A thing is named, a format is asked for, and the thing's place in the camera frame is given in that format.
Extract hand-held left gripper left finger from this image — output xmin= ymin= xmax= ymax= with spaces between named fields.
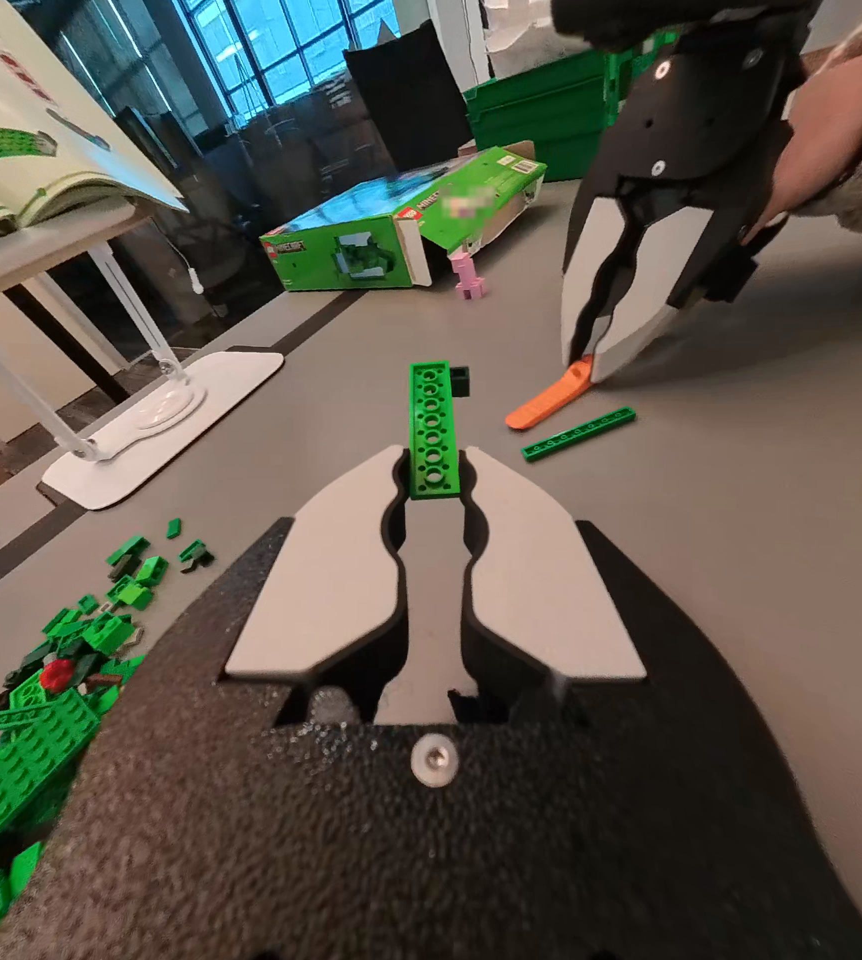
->
xmin=223 ymin=444 xmax=411 ymax=695

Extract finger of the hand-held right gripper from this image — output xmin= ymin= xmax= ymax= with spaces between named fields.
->
xmin=560 ymin=195 xmax=636 ymax=367
xmin=573 ymin=206 xmax=717 ymax=385

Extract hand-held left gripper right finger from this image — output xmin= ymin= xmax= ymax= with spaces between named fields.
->
xmin=462 ymin=446 xmax=648 ymax=695

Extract orange brick separator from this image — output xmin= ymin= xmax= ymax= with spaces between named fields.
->
xmin=505 ymin=354 xmax=597 ymax=431

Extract narrow green lego plate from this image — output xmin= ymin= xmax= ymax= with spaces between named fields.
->
xmin=521 ymin=407 xmax=637 ymax=463

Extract wide green lego plate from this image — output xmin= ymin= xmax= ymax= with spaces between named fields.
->
xmin=408 ymin=360 xmax=471 ymax=501

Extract pink lego pig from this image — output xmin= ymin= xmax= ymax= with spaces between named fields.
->
xmin=449 ymin=251 xmax=489 ymax=303

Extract green cardboard lego box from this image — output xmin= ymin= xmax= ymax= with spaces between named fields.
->
xmin=259 ymin=146 xmax=549 ymax=293

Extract pile of loose lego pieces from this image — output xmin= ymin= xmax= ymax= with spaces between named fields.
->
xmin=0 ymin=516 xmax=216 ymax=960

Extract person's right hand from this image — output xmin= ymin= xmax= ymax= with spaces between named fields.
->
xmin=738 ymin=46 xmax=862 ymax=247

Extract green plastic crate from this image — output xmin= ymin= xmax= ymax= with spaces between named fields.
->
xmin=463 ymin=30 xmax=683 ymax=183

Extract white book stand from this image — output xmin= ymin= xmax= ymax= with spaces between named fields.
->
xmin=0 ymin=198 xmax=286 ymax=513

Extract black chair back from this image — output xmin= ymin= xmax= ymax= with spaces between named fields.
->
xmin=343 ymin=21 xmax=475 ymax=175

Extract dark framed window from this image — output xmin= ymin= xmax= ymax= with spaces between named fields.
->
xmin=176 ymin=0 xmax=402 ymax=106

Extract open instruction booklet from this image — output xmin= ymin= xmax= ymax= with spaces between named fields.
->
xmin=0 ymin=0 xmax=191 ymax=256

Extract white cable plug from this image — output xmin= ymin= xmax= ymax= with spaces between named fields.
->
xmin=164 ymin=236 xmax=209 ymax=295

